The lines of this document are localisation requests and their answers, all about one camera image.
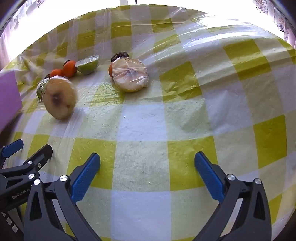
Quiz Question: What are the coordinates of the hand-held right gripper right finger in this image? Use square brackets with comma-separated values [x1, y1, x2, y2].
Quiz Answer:
[194, 151, 272, 241]

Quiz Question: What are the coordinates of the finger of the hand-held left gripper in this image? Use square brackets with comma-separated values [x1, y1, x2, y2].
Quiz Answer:
[0, 144, 53, 186]
[0, 138, 24, 166]

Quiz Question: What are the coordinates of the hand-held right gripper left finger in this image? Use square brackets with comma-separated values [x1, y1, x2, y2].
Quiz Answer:
[23, 152, 102, 241]

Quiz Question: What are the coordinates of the purple plastic bag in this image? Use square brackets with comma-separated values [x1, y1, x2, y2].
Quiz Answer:
[0, 70, 23, 132]

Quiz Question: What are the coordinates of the yellow checked tablecloth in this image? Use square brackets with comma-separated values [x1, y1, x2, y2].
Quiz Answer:
[0, 5, 296, 241]

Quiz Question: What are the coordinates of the white lace curtain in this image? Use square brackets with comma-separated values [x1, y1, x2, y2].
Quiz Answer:
[253, 0, 296, 50]
[0, 0, 44, 70]

